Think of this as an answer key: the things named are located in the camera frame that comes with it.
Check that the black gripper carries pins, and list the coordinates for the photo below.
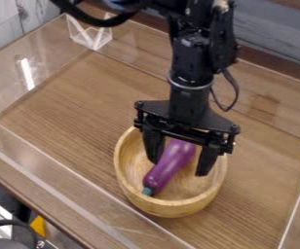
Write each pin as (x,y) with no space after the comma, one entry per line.
(185,117)

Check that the purple toy eggplant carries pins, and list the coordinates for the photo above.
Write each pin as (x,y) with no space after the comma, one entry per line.
(177,156)

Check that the brown wooden bowl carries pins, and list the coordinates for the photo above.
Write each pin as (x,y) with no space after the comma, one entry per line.
(186,195)

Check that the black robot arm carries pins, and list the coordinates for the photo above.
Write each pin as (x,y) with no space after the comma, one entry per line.
(204,51)

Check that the yellow label on equipment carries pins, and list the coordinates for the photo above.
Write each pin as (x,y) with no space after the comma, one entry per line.
(38,225)

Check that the clear acrylic tray wall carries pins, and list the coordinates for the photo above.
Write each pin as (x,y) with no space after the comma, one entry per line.
(85,211)

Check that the clear acrylic corner bracket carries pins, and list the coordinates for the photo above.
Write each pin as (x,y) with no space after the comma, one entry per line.
(91,37)

